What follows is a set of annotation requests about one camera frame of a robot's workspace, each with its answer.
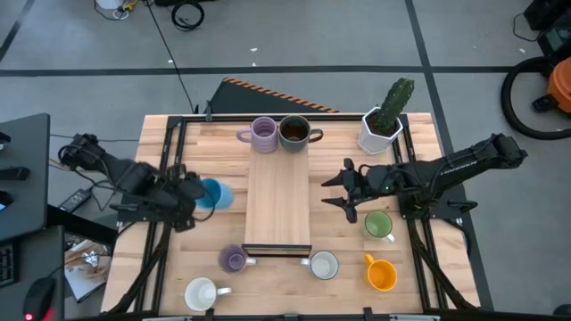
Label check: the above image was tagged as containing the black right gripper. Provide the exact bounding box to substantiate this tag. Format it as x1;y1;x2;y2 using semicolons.
320;158;396;224

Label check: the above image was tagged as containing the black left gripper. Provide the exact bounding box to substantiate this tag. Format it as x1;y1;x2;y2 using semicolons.
153;165;207;231

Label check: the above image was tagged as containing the green mug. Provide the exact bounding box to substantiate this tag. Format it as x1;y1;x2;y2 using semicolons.
363;210;396;244

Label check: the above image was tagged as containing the teal brown speckled mug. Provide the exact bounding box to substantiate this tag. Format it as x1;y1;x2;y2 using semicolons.
277;114;324;153

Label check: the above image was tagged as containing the blue white patterned mug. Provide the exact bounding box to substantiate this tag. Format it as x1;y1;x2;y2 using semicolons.
299;250;340;281

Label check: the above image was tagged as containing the purple mug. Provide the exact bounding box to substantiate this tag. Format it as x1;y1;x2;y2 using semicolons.
217;243;258;275

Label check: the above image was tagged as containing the orange mug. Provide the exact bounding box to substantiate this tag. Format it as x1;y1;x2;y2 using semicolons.
364;252;399;292

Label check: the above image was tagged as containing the white hexagonal plant pot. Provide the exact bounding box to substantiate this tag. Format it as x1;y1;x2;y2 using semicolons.
357;105;405;156

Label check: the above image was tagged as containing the lilac ribbed mug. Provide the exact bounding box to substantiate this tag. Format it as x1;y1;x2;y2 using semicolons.
236;116;279;154

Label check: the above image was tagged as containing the green cactus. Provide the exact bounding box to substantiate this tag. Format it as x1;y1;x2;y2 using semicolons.
376;77;416;135

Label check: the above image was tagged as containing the black power adapter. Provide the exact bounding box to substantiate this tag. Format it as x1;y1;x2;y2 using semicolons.
58;187;93;214

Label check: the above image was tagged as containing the black mat with striped edge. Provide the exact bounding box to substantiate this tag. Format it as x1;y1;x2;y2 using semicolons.
207;77;341;115

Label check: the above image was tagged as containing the pile of papers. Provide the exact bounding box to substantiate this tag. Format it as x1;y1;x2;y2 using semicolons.
63;239;112;304

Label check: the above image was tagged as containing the black low desk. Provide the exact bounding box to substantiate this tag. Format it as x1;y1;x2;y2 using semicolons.
0;225;66;321

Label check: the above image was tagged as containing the black remote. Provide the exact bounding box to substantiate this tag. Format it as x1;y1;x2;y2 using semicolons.
0;166;31;182

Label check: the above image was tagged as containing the black computer mouse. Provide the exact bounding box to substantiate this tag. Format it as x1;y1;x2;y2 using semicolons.
21;276;58;321

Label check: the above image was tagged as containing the black keyboard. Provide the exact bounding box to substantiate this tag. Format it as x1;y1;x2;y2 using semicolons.
0;240;20;287

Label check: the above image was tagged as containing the orange vacuum cleaner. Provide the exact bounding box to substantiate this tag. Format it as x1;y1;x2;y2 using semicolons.
531;56;571;114

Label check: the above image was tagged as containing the black equipment case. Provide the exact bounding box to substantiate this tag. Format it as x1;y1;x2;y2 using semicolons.
522;0;571;57

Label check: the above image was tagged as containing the wooden shelf with black frame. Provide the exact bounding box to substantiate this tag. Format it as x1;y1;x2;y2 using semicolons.
241;143;313;258

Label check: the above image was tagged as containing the black aluminium table frame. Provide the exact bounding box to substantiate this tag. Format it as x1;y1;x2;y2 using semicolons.
104;113;481;321

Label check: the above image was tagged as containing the long black floor cable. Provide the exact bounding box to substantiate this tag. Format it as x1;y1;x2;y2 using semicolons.
142;0;200;115

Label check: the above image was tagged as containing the coiled black cable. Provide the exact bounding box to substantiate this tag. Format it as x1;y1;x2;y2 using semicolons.
170;1;206;32

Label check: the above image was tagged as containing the black vacuum hose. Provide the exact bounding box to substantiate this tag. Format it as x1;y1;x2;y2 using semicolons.
500;55;571;142

